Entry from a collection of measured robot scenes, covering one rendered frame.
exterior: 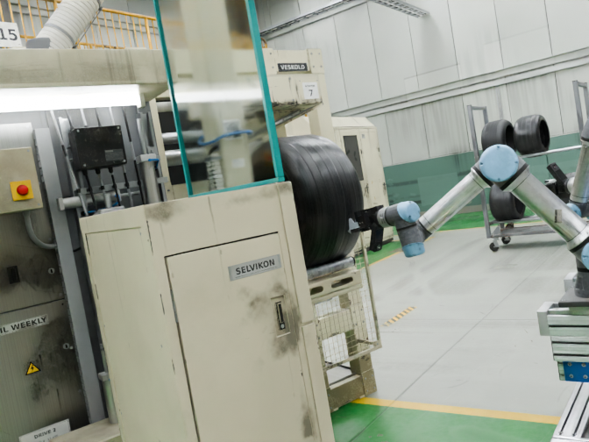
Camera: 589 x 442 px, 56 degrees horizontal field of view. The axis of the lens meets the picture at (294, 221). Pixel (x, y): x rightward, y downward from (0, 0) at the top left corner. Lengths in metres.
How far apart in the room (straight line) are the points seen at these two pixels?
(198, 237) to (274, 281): 0.23
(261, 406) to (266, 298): 0.26
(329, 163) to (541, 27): 11.47
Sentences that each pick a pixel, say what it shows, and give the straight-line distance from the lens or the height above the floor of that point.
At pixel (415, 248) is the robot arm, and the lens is 1.99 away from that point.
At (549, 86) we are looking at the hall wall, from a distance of 13.31.
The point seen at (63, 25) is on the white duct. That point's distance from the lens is 2.36.
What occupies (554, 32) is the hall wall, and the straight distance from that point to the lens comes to 13.41.
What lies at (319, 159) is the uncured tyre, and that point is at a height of 1.34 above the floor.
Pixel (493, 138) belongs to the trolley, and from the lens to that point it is 7.58.
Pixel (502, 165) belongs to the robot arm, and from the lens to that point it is 1.91.
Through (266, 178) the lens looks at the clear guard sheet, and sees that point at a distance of 1.47.
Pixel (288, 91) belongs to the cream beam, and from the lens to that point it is 2.70.
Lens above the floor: 1.25
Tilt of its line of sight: 3 degrees down
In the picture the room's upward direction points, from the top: 10 degrees counter-clockwise
